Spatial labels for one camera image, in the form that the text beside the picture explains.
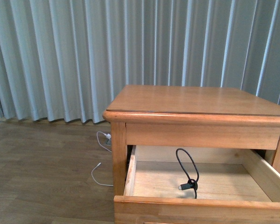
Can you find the wooden drawer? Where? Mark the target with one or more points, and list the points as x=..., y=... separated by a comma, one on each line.
x=168, y=185

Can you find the grey pleated curtain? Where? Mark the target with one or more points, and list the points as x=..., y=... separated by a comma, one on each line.
x=68, y=59

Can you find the wooden nightstand cabinet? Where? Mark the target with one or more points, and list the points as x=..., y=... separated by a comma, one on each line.
x=190, y=117

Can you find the grey floor socket box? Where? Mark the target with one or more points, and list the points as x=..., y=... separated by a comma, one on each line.
x=108, y=142

